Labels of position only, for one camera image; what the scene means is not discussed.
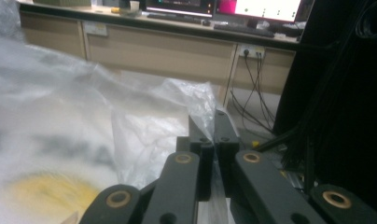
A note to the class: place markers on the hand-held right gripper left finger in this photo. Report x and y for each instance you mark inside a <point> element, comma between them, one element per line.
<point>205,161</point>

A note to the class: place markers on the light wooden desk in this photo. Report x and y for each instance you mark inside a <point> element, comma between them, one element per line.
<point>161,59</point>

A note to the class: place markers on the yellow round object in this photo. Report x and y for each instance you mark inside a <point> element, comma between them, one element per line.
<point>49,194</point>

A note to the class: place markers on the white power outlet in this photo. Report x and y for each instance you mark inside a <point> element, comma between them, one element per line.
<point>252,51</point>

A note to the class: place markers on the bright white computer monitor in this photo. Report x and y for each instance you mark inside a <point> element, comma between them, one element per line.
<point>264,9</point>

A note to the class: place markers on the white cup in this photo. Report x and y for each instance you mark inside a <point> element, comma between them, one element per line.
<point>134,5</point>

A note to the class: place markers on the dark computer monitor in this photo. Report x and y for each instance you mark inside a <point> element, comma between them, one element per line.
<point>180,6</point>

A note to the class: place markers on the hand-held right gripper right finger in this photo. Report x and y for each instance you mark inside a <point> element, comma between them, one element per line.
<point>227,146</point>

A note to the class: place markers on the black keyboard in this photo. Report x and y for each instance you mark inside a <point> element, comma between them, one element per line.
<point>244,30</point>
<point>174,18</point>

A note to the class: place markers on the clear plastic bag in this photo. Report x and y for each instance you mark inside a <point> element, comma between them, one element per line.
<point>84,124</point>

